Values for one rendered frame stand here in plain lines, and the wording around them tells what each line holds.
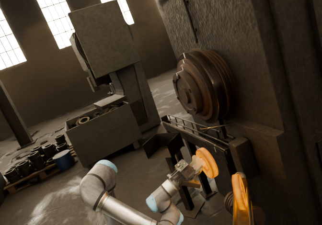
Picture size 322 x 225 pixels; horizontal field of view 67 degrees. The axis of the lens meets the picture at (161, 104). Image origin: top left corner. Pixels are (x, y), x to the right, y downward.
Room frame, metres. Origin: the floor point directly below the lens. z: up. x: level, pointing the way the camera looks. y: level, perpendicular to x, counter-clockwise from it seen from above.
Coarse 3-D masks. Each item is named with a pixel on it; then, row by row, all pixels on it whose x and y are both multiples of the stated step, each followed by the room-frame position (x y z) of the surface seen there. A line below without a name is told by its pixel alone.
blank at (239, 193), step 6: (234, 180) 0.94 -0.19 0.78; (240, 180) 0.96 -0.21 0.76; (234, 186) 0.92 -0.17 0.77; (240, 186) 0.91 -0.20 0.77; (234, 192) 0.91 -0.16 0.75; (240, 192) 0.90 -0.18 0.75; (240, 198) 0.89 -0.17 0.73; (246, 198) 0.98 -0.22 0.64; (240, 204) 0.89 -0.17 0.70; (246, 204) 0.92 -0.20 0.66
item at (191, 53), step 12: (180, 60) 1.54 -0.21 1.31; (192, 60) 1.38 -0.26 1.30; (204, 60) 1.32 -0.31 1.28; (204, 72) 1.28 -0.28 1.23; (216, 72) 1.27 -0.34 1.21; (216, 84) 1.25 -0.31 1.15; (216, 96) 1.24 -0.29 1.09; (216, 108) 1.28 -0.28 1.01; (204, 120) 1.49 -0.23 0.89; (216, 120) 1.32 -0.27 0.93
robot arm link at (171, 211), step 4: (172, 204) 1.01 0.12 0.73; (168, 208) 0.98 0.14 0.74; (172, 208) 0.99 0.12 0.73; (176, 208) 1.01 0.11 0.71; (160, 212) 0.99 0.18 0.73; (164, 212) 0.98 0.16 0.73; (168, 212) 0.98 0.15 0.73; (172, 212) 0.98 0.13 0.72; (176, 212) 0.99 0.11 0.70; (180, 212) 1.00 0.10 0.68; (164, 216) 0.96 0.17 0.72; (168, 216) 0.96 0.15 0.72; (172, 216) 0.96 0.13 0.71; (176, 216) 0.97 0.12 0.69; (180, 216) 0.98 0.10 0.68; (172, 220) 0.94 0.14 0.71; (176, 220) 0.96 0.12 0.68; (180, 220) 0.98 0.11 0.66; (176, 224) 0.97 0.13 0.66; (180, 224) 0.97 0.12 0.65
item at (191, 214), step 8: (152, 136) 2.01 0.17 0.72; (160, 136) 2.02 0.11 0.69; (168, 136) 1.96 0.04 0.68; (176, 136) 1.84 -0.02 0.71; (144, 144) 1.91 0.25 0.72; (152, 144) 1.98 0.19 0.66; (160, 144) 2.05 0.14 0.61; (168, 144) 1.74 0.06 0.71; (176, 144) 1.81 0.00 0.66; (152, 152) 1.95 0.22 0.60; (160, 152) 1.92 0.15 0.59; (168, 152) 1.84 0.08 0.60; (176, 152) 1.78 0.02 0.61; (168, 160) 1.85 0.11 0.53; (176, 160) 1.87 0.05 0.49; (184, 192) 1.83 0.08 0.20; (184, 200) 1.85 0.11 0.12; (192, 200) 1.96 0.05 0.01; (184, 208) 1.89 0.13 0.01; (192, 208) 1.85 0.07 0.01; (200, 208) 1.82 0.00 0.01; (184, 216) 1.80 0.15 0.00; (192, 216) 1.76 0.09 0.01
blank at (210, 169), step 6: (198, 150) 1.11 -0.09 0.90; (204, 150) 1.08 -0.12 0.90; (198, 156) 1.13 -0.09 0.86; (204, 156) 1.05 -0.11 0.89; (210, 156) 1.05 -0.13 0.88; (210, 162) 1.03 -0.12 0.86; (204, 168) 1.11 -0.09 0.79; (210, 168) 1.03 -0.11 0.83; (216, 168) 1.02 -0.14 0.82; (210, 174) 1.05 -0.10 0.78; (216, 174) 1.03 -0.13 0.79
